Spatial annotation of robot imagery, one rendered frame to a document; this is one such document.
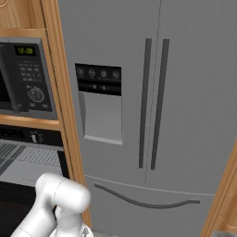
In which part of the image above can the black oven knob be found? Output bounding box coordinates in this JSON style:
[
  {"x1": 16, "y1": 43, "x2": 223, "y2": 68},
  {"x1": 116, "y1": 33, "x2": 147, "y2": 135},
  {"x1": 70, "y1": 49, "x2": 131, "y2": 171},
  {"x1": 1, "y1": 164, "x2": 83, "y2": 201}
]
[{"x1": 29, "y1": 131, "x2": 44, "y2": 144}]

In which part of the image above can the wooden cupboard frame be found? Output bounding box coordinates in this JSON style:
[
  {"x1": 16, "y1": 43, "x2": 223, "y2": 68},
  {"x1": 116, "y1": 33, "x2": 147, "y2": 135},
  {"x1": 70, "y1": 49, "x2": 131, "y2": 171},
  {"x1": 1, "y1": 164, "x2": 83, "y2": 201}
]
[{"x1": 0, "y1": 0, "x2": 93, "y2": 229}]

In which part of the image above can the grey fridge door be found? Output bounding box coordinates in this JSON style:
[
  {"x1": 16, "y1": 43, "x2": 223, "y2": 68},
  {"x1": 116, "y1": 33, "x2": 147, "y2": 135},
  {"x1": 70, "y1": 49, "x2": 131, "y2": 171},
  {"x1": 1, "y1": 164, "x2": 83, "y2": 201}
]
[
  {"x1": 56, "y1": 0, "x2": 162, "y2": 188},
  {"x1": 143, "y1": 0, "x2": 237, "y2": 196}
]

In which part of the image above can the wooden side panel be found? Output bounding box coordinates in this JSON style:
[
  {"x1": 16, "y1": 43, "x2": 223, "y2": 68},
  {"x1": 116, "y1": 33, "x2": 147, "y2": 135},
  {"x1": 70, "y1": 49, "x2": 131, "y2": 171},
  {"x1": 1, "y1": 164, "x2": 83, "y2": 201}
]
[{"x1": 199, "y1": 143, "x2": 237, "y2": 237}]

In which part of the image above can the wooden cupboard door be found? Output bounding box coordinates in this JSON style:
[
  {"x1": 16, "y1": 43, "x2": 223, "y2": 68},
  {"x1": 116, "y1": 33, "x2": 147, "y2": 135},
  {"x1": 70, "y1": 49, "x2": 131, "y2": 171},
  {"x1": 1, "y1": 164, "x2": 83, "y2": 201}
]
[{"x1": 0, "y1": 0, "x2": 47, "y2": 31}]

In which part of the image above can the black microwave door handle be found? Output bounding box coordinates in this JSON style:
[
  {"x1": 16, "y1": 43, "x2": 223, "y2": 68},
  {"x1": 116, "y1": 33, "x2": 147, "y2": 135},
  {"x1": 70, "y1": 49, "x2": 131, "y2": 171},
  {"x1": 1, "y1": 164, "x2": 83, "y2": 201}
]
[{"x1": 0, "y1": 44, "x2": 23, "y2": 114}]

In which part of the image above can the black microwave dial knob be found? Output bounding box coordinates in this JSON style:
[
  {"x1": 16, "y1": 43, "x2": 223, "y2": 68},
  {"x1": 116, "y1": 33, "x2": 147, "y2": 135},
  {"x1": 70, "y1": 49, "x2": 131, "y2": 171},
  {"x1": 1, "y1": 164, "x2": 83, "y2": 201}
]
[{"x1": 27, "y1": 86, "x2": 45, "y2": 104}]

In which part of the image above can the grey fridge drawer front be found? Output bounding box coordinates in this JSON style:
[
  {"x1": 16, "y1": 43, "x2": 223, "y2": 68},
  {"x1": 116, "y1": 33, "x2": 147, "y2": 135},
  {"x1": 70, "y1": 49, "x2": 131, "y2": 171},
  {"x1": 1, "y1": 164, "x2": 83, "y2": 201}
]
[{"x1": 84, "y1": 174, "x2": 217, "y2": 237}]

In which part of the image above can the grey fridge right door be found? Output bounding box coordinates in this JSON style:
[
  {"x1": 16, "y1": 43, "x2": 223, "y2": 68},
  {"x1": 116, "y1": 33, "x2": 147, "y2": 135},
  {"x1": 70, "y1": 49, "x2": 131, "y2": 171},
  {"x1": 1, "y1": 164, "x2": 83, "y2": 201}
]
[{"x1": 143, "y1": 0, "x2": 237, "y2": 196}]

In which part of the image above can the black oven door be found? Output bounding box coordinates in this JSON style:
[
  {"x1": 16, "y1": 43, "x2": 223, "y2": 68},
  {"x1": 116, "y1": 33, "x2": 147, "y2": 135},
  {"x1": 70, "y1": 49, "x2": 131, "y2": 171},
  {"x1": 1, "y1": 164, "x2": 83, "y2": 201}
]
[{"x1": 0, "y1": 181, "x2": 41, "y2": 237}]

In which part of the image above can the dark fridge right door handle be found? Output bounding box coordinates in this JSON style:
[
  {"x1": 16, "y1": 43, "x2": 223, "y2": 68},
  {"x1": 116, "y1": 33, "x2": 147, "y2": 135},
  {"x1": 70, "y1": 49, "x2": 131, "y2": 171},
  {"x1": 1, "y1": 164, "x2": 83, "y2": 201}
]
[{"x1": 149, "y1": 38, "x2": 170, "y2": 171}]

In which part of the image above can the dark fridge left door handle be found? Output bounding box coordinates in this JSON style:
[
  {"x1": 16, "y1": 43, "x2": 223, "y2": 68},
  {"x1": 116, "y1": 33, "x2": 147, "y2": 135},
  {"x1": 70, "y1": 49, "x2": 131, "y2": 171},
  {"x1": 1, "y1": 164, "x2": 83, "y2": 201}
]
[{"x1": 137, "y1": 37, "x2": 153, "y2": 169}]

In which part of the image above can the grey black microwave oven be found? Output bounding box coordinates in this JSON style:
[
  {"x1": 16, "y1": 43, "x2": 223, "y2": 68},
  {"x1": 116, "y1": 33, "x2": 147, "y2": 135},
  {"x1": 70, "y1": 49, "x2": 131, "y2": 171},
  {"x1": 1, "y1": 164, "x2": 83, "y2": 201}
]
[{"x1": 0, "y1": 36, "x2": 58, "y2": 121}]

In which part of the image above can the dark fridge door handle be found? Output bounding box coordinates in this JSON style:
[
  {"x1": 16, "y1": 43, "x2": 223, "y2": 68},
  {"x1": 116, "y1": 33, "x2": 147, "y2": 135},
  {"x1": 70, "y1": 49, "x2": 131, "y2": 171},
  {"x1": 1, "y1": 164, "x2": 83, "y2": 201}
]
[
  {"x1": 137, "y1": 37, "x2": 153, "y2": 169},
  {"x1": 149, "y1": 38, "x2": 170, "y2": 171}
]

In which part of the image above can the dark curved fridge drawer handle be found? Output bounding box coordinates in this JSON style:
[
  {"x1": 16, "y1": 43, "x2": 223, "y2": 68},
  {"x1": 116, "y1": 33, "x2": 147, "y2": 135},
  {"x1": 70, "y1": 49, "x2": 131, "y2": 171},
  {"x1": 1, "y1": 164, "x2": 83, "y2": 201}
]
[{"x1": 93, "y1": 181, "x2": 201, "y2": 210}]

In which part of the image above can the grey fridge left door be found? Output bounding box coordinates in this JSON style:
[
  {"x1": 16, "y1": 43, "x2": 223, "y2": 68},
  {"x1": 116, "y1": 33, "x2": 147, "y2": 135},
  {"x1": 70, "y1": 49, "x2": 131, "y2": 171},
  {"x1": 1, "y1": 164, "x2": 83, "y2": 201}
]
[{"x1": 56, "y1": 0, "x2": 162, "y2": 188}]

